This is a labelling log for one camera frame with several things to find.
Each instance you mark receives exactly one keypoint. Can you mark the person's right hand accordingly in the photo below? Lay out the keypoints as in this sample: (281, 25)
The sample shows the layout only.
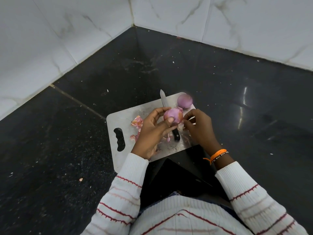
(201, 129)

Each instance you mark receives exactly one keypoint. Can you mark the person's left hand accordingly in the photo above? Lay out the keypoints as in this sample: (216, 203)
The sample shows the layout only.
(150, 135)

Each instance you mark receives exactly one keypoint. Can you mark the onion peel piece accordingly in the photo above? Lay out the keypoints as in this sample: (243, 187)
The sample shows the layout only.
(137, 121)
(135, 137)
(168, 138)

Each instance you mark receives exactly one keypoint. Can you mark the purple onion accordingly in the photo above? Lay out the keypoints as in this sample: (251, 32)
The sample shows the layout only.
(184, 101)
(176, 114)

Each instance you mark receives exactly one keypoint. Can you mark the person's left forearm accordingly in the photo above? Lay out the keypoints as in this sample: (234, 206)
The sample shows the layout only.
(117, 198)

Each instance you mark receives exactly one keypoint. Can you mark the person's right forearm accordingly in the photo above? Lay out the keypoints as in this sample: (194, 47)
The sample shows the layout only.
(256, 200)

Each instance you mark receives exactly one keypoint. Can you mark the orange thread wristband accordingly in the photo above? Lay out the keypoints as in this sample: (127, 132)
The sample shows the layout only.
(216, 154)

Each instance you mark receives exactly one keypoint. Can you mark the steel cutting board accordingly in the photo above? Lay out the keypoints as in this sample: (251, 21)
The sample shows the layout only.
(122, 119)

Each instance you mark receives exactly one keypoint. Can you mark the white red striped sweater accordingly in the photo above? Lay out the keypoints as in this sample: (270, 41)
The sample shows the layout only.
(185, 215)

